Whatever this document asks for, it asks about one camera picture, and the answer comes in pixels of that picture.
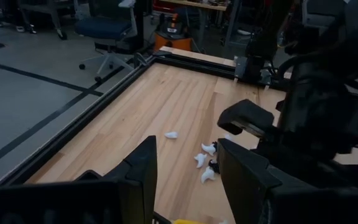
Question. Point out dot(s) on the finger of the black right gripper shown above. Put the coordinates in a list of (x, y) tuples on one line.
[(247, 113)]

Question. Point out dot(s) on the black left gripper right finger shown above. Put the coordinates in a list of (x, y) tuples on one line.
[(247, 193)]

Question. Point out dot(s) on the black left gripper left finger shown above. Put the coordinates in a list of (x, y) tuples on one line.
[(135, 186)]

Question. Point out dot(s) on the black figurine decoration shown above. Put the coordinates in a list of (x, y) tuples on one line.
[(213, 166), (215, 145)]

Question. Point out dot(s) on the yellow plastic basket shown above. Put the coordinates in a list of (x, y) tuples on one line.
[(188, 221)]

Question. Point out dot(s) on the orange black shop vacuum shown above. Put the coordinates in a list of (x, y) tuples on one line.
[(172, 34)]

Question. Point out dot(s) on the blue office chair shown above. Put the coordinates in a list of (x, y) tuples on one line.
[(104, 26)]

